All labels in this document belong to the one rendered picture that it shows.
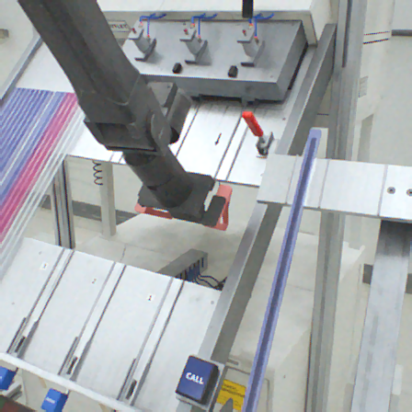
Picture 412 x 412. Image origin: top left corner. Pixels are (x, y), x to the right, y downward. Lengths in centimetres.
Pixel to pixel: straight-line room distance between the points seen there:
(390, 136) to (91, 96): 204
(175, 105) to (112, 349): 37
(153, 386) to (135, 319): 11
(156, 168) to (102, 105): 13
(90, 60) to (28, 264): 52
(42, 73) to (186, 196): 62
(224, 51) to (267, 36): 8
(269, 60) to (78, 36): 46
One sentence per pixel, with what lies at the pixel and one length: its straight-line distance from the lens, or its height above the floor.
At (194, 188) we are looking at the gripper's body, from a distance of 75.
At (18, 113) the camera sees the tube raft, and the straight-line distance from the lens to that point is 121.
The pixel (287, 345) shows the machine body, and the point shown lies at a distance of 109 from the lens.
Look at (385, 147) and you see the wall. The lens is 253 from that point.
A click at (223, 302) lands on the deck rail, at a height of 85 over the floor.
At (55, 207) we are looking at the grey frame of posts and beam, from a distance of 149.
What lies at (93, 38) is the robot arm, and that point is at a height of 120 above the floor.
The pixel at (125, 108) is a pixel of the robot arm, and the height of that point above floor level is 113.
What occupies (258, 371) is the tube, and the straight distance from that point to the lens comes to 61.
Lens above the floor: 123
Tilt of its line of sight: 20 degrees down
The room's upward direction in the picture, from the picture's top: straight up
